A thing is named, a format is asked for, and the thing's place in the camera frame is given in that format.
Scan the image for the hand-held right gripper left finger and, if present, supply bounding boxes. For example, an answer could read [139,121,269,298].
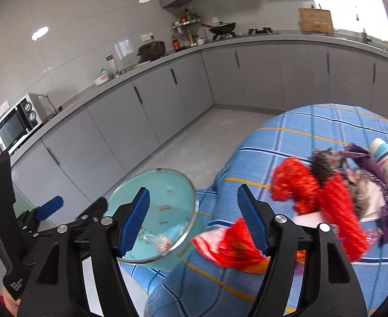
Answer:
[17,187,151,317]

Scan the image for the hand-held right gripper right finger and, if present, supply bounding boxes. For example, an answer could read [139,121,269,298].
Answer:
[237,184,368,317]

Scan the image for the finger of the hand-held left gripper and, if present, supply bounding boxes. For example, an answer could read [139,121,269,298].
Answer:
[15,195,64,236]

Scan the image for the red orange snack wrapper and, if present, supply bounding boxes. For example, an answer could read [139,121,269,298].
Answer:
[192,220,305,275]

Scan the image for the light blue bin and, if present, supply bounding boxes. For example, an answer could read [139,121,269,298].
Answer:
[106,168,216,271]

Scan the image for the purple foil wrapper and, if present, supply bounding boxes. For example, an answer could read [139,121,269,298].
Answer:
[344,143,388,246]

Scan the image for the white striped paper cup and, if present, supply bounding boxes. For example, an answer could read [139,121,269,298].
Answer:
[369,138,388,191]

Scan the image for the white label card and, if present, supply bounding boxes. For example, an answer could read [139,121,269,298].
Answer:
[293,212,325,230]

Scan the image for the white microwave oven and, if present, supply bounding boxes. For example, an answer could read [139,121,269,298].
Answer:
[0,93,44,155]

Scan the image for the grey ribbed knitted cloth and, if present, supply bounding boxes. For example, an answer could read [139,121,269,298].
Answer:
[311,150,369,263]

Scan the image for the grey kitchen cabinets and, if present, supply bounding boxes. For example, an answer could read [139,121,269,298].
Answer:
[9,30,388,212]

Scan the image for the patterned crumpled cloth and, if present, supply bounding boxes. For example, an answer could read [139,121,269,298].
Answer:
[337,167,368,212]

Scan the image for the blue plaid tablecloth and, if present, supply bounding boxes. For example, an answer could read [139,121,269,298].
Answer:
[119,104,388,317]

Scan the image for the white crumpled tissue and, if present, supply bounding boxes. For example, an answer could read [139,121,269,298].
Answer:
[359,178,386,222]

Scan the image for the glass blender jar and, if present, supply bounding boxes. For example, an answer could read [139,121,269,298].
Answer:
[106,54,117,78]

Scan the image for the dark rice cooker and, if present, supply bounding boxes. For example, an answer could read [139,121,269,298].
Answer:
[137,40,166,63]

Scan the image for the gas stove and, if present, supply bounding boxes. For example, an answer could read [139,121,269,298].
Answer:
[212,26,275,42]

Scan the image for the black wok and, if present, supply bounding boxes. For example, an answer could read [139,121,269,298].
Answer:
[201,22,237,36]

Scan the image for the metal spice rack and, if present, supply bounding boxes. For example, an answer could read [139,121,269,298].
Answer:
[171,7,203,50]

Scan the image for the wooden cutting board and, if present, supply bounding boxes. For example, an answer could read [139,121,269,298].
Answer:
[298,7,334,34]

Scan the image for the metal faucet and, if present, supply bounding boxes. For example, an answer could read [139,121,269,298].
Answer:
[355,5,369,43]

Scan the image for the black power cable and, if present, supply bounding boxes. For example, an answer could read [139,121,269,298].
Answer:
[37,94,62,119]

